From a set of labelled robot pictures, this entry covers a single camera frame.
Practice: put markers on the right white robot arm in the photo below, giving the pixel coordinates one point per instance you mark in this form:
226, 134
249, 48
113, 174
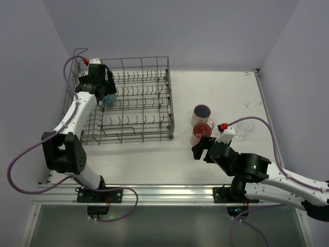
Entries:
256, 178

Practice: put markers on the pale pink mug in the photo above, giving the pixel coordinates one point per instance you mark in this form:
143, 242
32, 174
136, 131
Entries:
201, 114

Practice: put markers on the salmon pink mug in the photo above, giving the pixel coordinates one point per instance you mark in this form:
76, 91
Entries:
199, 130

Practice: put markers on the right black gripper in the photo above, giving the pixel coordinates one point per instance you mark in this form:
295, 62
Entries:
205, 149

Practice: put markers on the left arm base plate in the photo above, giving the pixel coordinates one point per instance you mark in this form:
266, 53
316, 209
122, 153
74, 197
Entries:
98, 202

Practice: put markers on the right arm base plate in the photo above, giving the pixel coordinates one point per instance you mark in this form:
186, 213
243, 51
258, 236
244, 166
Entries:
230, 194

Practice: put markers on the grey wire dish rack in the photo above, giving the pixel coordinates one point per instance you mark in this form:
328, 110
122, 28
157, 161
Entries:
143, 110

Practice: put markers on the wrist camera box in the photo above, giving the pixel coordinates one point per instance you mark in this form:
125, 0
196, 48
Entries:
94, 61
226, 136

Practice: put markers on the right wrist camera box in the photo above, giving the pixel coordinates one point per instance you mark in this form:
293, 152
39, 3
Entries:
226, 136

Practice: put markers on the blue printed cup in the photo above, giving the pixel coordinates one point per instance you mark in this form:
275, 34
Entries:
107, 100

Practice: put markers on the aluminium mounting rail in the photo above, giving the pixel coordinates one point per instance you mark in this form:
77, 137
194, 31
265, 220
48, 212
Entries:
152, 195

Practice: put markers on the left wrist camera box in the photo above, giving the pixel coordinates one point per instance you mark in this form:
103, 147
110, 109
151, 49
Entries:
94, 61

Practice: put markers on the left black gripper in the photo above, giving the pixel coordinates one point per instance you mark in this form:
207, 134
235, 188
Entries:
108, 87

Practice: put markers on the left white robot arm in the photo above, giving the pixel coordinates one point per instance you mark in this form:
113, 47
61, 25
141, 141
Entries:
62, 148

